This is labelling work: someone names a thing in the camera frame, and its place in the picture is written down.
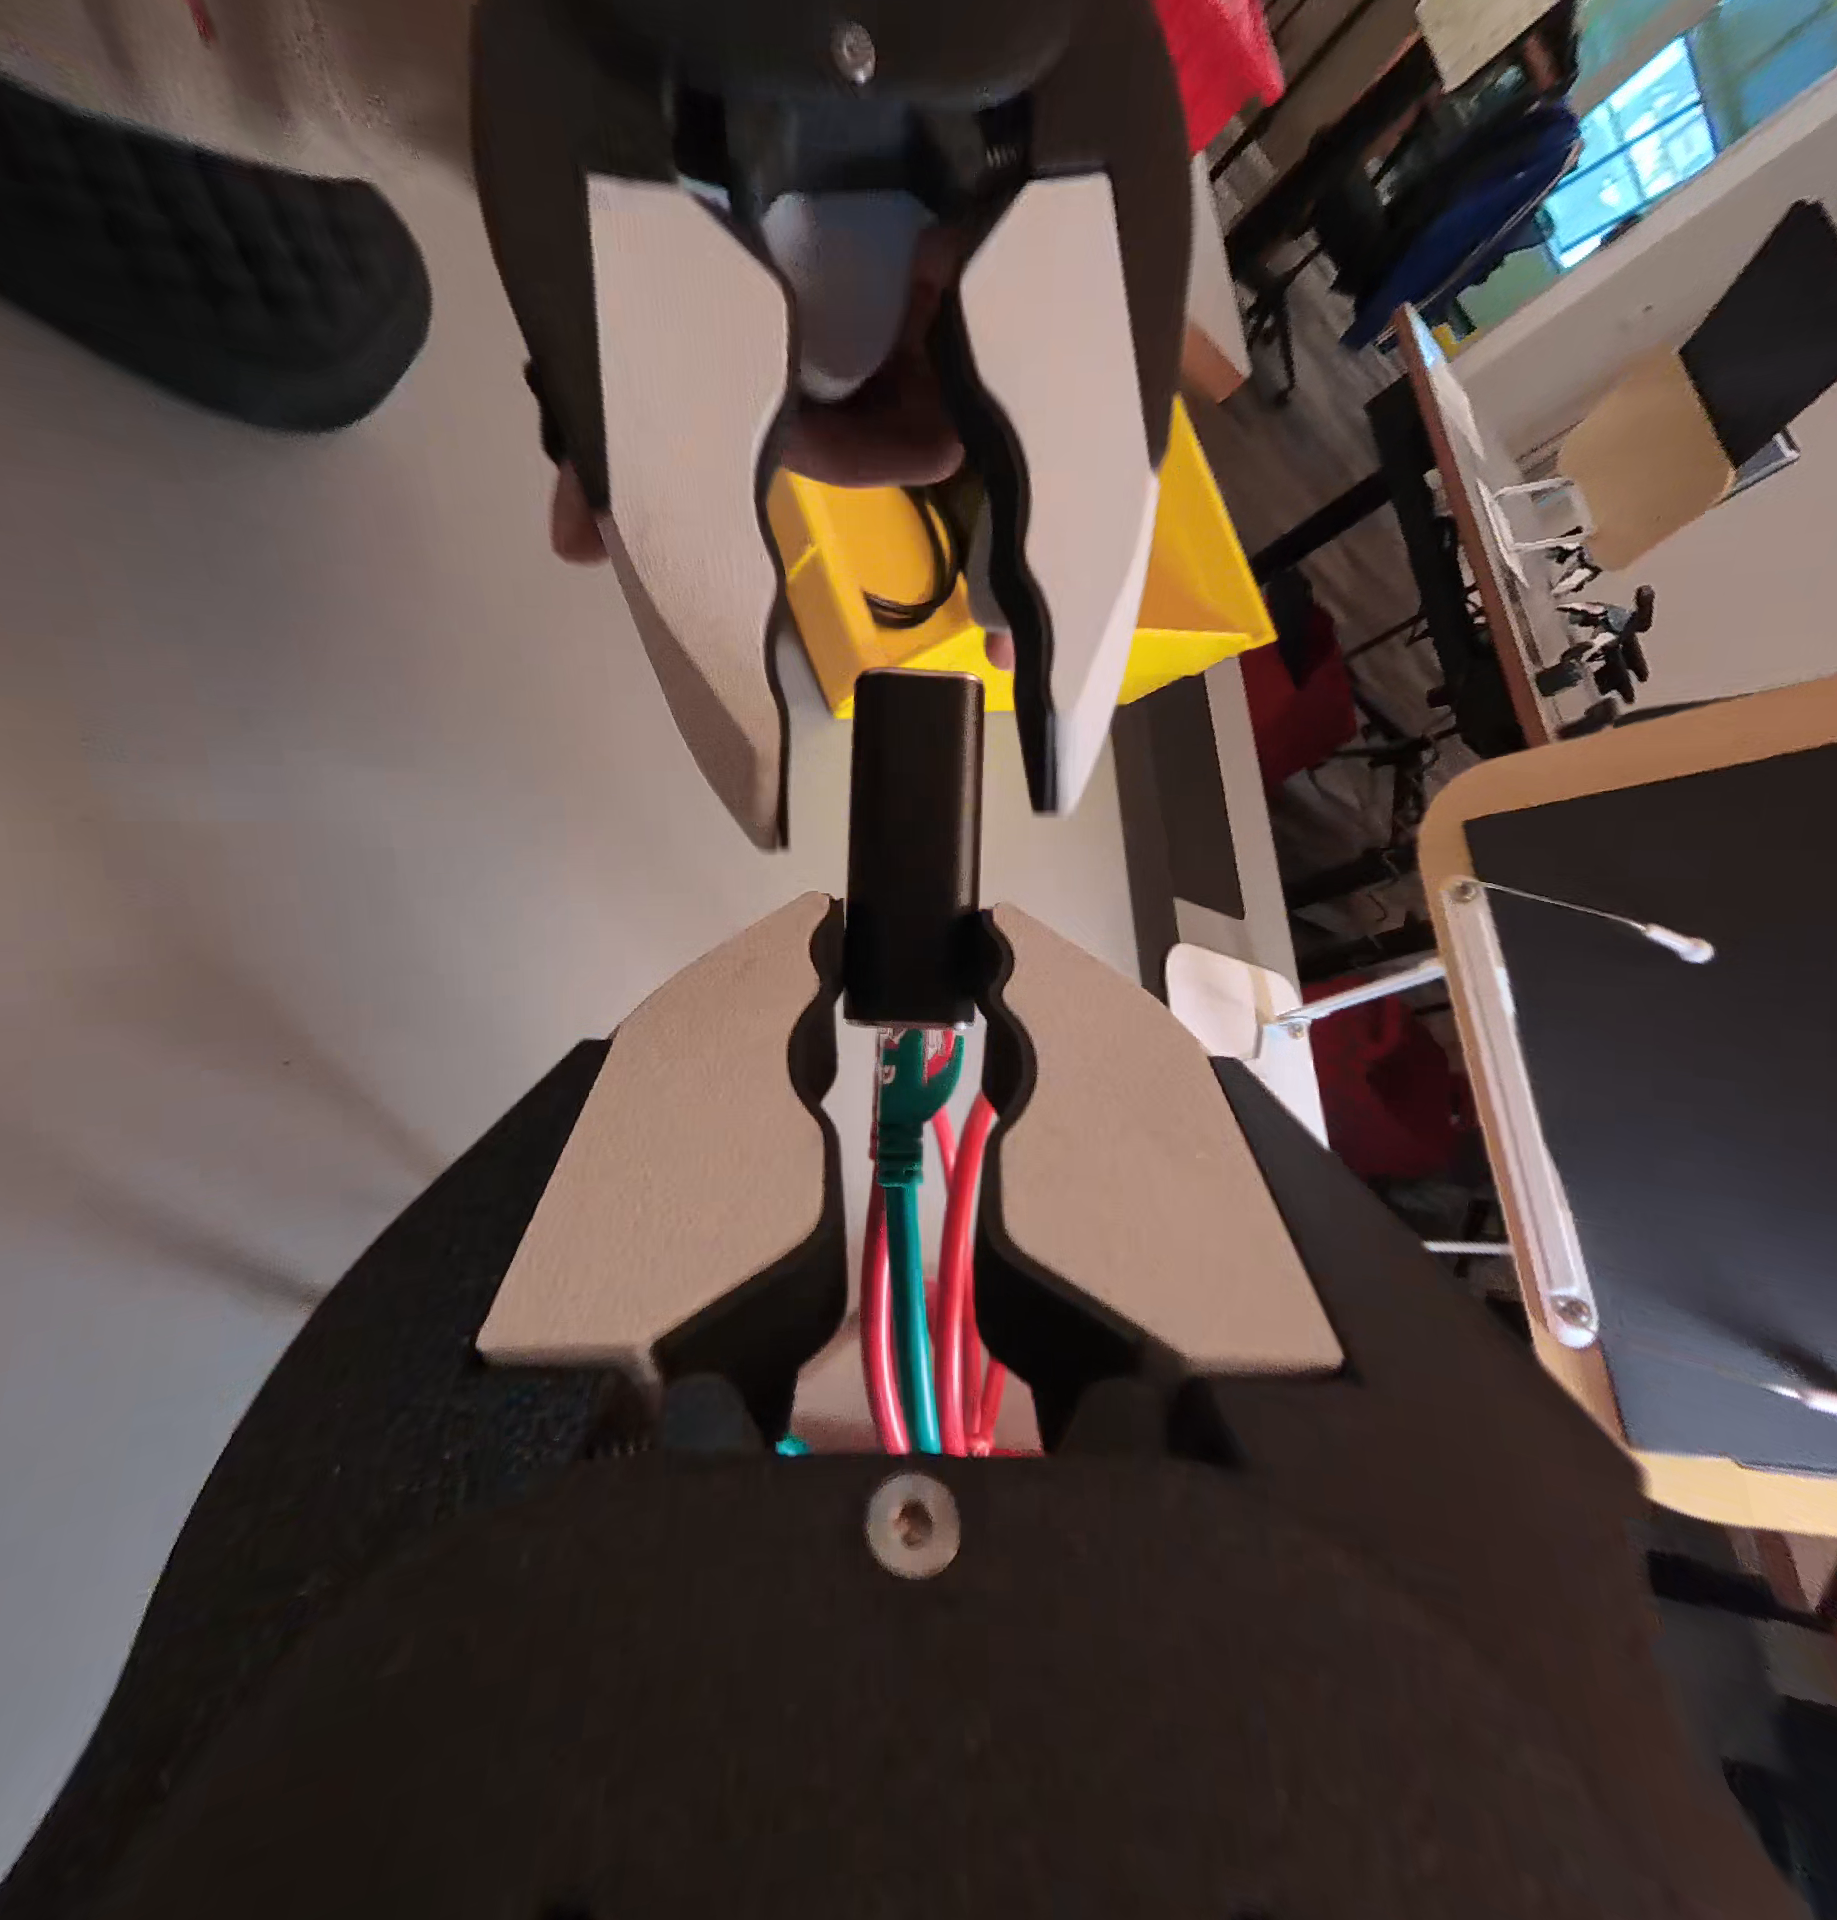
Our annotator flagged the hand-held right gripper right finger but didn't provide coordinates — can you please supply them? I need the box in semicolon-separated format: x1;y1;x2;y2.
985;900;1346;1425

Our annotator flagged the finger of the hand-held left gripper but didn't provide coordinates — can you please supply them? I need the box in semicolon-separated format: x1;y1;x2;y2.
956;169;1170;819
585;171;796;855

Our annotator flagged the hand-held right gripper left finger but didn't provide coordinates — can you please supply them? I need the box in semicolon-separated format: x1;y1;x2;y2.
475;891;851;1425

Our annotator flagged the yellow plastic bin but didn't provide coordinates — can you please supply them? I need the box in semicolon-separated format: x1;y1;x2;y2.
765;394;1280;710

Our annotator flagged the green ethernet cable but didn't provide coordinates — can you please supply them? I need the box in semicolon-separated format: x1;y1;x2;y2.
771;1027;968;1466

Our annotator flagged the red ethernet cable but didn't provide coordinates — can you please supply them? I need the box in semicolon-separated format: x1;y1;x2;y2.
858;1034;1013;1459

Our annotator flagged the black ethernet coupler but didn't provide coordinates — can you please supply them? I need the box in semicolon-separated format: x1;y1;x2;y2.
840;668;989;1030

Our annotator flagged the person's left hand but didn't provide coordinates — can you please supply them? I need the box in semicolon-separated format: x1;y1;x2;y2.
552;352;1019;670

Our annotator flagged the white rounded pad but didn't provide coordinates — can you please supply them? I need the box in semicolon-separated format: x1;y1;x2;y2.
1164;943;1330;1148

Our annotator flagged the red chair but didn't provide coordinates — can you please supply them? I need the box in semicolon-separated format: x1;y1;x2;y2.
1305;987;1480;1190
1237;600;1359;784

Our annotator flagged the wooden background desk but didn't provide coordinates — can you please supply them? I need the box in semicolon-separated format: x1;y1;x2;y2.
1388;304;1609;751

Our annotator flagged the red plastic bin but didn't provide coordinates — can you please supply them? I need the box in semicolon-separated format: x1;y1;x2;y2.
1155;0;1290;157

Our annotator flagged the blue hanging garment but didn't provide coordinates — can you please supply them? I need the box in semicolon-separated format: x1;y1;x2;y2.
1343;91;1589;350

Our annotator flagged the black padded cushion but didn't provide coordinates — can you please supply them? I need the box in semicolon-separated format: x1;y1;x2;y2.
0;57;435;436

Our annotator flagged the window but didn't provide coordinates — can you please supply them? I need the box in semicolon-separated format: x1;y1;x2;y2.
1538;31;1718;269

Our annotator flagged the black cable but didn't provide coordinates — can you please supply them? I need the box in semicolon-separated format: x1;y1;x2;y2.
856;477;968;628

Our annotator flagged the black board with wooden frame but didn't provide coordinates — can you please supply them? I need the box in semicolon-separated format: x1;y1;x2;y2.
1416;667;1837;1544

